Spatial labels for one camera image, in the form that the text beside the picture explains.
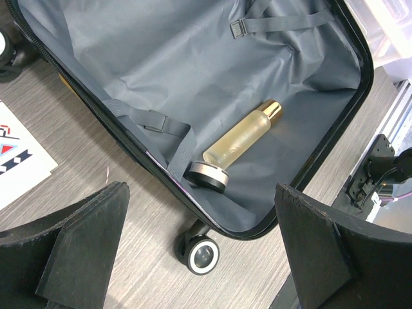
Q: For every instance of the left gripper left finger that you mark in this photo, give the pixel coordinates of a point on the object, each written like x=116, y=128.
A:
x=65, y=259

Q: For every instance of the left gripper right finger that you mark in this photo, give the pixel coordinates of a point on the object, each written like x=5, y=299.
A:
x=337, y=260

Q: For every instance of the yellow Pikachu hard suitcase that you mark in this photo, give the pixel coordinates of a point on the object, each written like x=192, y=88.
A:
x=167, y=79

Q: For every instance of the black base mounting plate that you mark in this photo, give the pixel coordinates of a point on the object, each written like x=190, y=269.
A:
x=360, y=187

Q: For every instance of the patterned white placemat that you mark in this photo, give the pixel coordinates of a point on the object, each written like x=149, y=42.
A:
x=24, y=161

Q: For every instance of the small round silver tin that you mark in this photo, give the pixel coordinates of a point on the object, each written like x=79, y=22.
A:
x=207, y=175

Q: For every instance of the clear amber bottle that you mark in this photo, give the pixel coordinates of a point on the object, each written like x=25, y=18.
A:
x=234, y=143

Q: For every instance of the white plastic drawer organizer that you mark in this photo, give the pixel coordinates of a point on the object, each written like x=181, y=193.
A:
x=386, y=26

